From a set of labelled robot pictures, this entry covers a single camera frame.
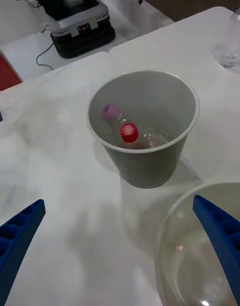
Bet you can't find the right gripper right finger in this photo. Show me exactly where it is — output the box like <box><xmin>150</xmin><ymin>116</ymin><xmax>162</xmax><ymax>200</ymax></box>
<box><xmin>192</xmin><ymin>195</ymin><xmax>240</xmax><ymax>306</ymax></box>

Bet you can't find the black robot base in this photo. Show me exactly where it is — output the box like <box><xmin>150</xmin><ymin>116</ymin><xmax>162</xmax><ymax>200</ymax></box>
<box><xmin>31</xmin><ymin>0</ymin><xmax>117</xmax><ymax>59</ymax></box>

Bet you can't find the grey plastic bin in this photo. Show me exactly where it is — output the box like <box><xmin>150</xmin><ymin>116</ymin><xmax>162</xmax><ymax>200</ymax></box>
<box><xmin>87</xmin><ymin>70</ymin><xmax>200</xmax><ymax>189</ymax></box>

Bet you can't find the red-capped plastic bottle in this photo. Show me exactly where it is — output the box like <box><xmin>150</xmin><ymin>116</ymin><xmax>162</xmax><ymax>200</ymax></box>
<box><xmin>117</xmin><ymin>122</ymin><xmax>151</xmax><ymax>150</ymax></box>

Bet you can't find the clear empty plastic bottle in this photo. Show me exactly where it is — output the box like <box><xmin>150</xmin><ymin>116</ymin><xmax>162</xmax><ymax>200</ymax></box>
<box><xmin>212</xmin><ymin>7</ymin><xmax>240</xmax><ymax>69</ymax></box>

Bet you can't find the black cable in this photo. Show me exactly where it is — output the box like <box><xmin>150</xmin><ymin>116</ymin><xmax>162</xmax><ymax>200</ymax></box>
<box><xmin>35</xmin><ymin>42</ymin><xmax>55</xmax><ymax>71</ymax></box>

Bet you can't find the red panel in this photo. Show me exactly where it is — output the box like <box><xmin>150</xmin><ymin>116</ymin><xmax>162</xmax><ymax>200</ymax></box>
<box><xmin>0</xmin><ymin>50</ymin><xmax>23</xmax><ymax>92</ymax></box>

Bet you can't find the pink-capped clear bottle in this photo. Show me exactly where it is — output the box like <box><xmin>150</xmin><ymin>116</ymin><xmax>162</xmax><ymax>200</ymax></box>
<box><xmin>101</xmin><ymin>103</ymin><xmax>170</xmax><ymax>148</ymax></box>

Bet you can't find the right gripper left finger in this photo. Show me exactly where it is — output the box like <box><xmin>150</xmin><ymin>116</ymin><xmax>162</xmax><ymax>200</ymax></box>
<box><xmin>0</xmin><ymin>199</ymin><xmax>46</xmax><ymax>306</ymax></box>

